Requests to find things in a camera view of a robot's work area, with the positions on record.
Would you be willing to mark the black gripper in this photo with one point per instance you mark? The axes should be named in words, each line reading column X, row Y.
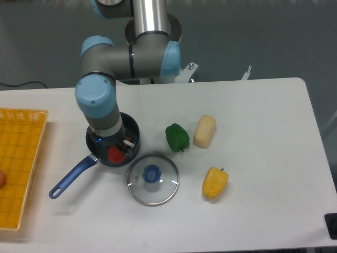
column 118, row 139

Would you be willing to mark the red bell pepper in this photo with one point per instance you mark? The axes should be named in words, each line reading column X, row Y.
column 115, row 155

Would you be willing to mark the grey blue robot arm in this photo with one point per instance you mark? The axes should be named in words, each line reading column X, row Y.
column 152, row 55

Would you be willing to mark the green bell pepper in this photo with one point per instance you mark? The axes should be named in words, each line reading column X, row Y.
column 177, row 137

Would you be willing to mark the yellow bell pepper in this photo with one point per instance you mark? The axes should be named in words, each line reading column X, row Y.
column 214, row 182

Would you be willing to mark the glass lid blue knob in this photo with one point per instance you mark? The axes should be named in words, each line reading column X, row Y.
column 153, row 180

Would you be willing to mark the beige bread loaf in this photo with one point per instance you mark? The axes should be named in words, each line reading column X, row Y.
column 204, row 131

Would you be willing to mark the yellow plastic basket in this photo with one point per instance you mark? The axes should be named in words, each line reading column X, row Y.
column 21, row 134

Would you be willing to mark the black device table corner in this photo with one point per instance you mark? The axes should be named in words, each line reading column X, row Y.
column 331, row 224

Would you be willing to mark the dark pot blue handle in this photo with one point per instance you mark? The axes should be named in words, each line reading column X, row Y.
column 100, row 154

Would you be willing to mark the white metal base frame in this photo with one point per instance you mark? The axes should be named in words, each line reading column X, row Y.
column 185, row 75

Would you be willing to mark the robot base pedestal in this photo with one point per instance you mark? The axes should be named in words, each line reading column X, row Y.
column 175, row 33

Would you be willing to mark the white metal bracket right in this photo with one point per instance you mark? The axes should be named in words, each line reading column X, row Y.
column 247, row 73

